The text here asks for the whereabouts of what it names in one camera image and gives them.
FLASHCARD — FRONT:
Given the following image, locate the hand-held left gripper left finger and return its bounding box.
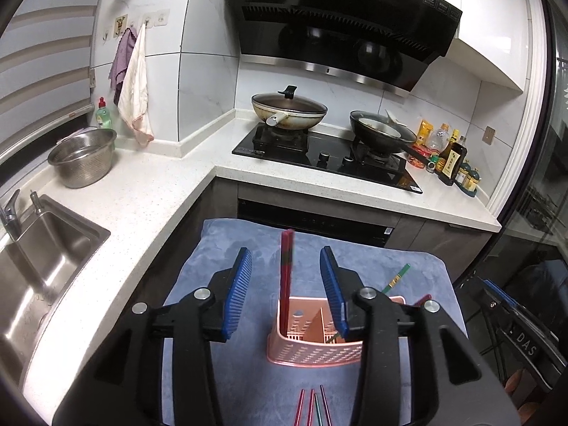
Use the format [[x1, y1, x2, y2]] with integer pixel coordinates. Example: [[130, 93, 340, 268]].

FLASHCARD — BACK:
[[52, 247, 253, 426]]

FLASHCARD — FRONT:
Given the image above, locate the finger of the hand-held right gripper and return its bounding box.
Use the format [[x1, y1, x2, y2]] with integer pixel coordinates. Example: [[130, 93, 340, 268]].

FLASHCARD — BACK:
[[481, 295, 533, 333], [483, 278, 519, 308]]

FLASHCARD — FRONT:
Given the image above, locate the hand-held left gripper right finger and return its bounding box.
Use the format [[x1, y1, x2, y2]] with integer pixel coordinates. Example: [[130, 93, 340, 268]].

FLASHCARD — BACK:
[[318, 245, 521, 426]]

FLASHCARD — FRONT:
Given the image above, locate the purple chopstick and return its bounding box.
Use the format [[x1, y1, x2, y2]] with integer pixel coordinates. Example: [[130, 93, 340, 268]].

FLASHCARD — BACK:
[[279, 230, 289, 334]]

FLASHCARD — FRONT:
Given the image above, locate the pink perforated utensil holder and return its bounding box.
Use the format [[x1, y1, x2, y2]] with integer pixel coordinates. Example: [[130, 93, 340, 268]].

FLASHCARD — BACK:
[[266, 294, 406, 369]]

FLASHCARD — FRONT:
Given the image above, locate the blue-grey plush mat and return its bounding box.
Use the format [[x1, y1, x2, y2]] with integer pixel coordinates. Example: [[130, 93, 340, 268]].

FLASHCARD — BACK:
[[160, 217, 466, 426]]

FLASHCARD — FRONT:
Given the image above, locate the dark base cabinet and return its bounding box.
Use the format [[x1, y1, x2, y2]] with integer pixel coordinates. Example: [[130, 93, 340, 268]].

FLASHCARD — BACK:
[[186, 176, 495, 271]]

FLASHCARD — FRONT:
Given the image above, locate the black-framed glass door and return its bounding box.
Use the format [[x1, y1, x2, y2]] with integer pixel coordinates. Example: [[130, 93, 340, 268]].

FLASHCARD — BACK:
[[461, 0, 568, 409]]

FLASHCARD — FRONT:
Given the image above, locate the seasoning jar rack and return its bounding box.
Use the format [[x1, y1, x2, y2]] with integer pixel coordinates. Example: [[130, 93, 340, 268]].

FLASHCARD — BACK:
[[457, 160, 482, 198]]

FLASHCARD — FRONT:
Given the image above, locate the dark sauce bottle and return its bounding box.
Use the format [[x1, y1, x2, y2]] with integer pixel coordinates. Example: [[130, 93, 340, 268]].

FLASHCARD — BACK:
[[439, 130, 468, 186]]

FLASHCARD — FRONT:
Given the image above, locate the white stone countertop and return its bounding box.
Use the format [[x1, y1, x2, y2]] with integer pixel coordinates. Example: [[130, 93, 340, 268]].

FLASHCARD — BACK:
[[22, 109, 502, 422]]

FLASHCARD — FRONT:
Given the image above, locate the black gas cooktop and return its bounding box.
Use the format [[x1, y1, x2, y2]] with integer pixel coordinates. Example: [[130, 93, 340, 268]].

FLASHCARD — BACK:
[[231, 122, 424, 195]]

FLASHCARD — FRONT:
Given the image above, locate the red food packet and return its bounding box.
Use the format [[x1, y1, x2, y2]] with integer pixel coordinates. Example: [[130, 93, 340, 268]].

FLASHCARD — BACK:
[[408, 142, 431, 169]]

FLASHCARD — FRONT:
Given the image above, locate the black wok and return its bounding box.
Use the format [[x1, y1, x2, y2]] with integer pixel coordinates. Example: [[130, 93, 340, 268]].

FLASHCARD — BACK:
[[349, 110, 440, 165]]

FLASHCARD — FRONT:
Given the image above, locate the clear plastic bottle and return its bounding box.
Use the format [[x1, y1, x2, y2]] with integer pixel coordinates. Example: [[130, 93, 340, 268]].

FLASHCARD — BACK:
[[426, 124, 449, 152]]

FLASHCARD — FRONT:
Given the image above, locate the beige wok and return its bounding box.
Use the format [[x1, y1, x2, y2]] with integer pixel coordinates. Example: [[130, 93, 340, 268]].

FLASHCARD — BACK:
[[251, 98, 329, 131]]

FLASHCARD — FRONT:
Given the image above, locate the stainless steel sink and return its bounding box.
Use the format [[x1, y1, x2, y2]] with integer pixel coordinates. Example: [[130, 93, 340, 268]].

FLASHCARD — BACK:
[[0, 195, 111, 391]]

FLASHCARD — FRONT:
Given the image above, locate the steel colander bowl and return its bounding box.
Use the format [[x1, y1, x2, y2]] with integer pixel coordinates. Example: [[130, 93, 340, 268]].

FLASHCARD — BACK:
[[47, 128, 118, 189]]

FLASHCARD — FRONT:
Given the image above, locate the green dish soap bottle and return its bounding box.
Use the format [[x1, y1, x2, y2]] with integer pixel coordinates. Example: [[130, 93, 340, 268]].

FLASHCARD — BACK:
[[95, 97, 114, 130]]

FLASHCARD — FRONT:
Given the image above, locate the cream hanging towel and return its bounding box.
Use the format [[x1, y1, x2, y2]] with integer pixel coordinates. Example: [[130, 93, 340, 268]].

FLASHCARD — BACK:
[[118, 24, 155, 147]]

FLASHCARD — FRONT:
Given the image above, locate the chrome faucet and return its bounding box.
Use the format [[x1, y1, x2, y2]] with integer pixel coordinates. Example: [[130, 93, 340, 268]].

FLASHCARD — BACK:
[[0, 189, 23, 240]]

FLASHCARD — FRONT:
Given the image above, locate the white upper cabinet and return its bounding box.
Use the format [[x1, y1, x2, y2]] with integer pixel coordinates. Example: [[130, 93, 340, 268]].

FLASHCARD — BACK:
[[455, 0, 548, 95]]

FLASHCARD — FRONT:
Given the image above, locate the purple hanging cloth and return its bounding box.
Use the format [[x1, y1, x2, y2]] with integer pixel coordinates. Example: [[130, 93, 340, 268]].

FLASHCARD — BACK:
[[109, 28, 138, 105]]

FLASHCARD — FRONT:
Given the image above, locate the black range hood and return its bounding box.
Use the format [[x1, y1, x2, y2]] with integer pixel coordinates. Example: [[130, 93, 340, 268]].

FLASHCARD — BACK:
[[226, 0, 463, 97]]

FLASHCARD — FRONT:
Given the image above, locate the striped window blind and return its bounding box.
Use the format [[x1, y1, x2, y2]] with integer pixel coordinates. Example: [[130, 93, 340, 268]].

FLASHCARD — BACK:
[[0, 0, 111, 160]]

